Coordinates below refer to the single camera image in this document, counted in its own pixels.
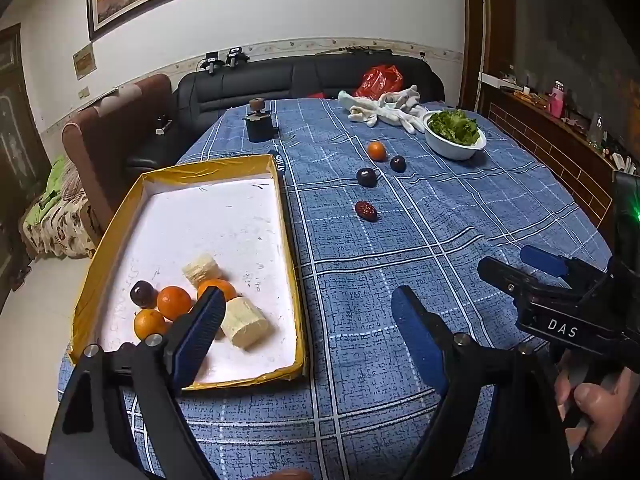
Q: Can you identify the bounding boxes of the pale cloth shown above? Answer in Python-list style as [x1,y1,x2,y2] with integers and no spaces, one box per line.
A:
[338,90,382,127]

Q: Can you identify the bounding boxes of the small wall poster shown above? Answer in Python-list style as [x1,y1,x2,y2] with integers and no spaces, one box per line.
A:
[72,44,97,80]

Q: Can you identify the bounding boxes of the red plastic bag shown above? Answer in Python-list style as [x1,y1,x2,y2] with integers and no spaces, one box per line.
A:
[355,65,404,101]

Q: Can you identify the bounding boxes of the blue checked tablecloth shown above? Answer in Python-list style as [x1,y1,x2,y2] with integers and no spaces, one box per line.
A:
[59,97,616,480]

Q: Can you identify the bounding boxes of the black leather sofa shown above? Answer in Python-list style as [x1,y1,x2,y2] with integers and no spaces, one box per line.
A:
[125,55,446,171]

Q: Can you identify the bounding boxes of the floral patterned blanket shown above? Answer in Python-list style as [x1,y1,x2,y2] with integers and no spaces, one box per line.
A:
[20,155,101,261]

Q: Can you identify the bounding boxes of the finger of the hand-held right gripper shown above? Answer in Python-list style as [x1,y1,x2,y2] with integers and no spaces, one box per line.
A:
[520,245,588,286]
[477,256,556,311]

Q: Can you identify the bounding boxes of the white bowl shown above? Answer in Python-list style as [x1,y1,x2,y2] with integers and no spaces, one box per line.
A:
[422,110,487,162]

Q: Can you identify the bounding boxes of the brown armchair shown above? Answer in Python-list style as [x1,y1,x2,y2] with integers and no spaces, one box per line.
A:
[62,74,176,231]

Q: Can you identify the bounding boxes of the pink bottle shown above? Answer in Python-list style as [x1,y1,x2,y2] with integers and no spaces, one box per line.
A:
[548,81,566,116]

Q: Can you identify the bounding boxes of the green lettuce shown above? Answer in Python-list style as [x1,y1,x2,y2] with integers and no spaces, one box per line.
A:
[429,109,481,146]

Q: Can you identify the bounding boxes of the white cotton gloves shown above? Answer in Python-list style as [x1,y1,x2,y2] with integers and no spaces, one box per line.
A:
[375,85,431,135]

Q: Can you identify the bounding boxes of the wooden door frame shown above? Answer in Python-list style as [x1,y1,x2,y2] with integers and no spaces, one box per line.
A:
[462,0,493,111]

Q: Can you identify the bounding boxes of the yellow cardboard tray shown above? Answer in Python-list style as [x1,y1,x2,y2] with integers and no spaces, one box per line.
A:
[67,154,308,391]

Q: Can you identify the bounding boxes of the pale corn cob piece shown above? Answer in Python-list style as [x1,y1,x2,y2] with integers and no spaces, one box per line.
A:
[181,253,223,288]
[220,296,271,350]

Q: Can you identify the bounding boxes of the black box with wooden knob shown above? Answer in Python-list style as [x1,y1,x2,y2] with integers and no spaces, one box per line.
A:
[242,97,279,143]

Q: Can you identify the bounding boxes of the dark wooden door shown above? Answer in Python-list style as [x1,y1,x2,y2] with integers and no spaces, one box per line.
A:
[0,24,48,311]

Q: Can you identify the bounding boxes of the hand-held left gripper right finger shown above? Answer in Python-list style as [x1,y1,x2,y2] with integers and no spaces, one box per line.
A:
[391,285,573,480]

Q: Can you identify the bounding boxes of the wooden cabinet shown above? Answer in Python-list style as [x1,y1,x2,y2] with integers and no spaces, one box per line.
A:
[480,72,640,241]

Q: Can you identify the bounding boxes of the person's right hand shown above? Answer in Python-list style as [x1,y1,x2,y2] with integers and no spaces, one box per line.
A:
[552,350,640,461]

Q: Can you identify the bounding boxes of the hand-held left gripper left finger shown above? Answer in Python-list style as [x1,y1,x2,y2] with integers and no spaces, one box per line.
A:
[44,286,226,480]

